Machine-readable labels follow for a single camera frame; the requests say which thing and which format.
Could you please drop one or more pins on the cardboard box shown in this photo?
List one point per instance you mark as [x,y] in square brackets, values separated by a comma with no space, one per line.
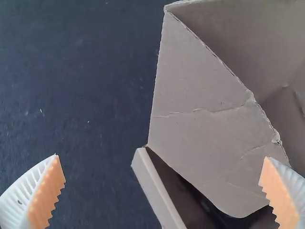
[202,119]

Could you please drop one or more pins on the black mat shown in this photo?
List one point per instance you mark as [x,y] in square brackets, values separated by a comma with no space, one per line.
[71,83]

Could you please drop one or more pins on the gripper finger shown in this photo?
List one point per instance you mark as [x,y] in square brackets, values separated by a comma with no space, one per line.
[43,190]
[283,190]

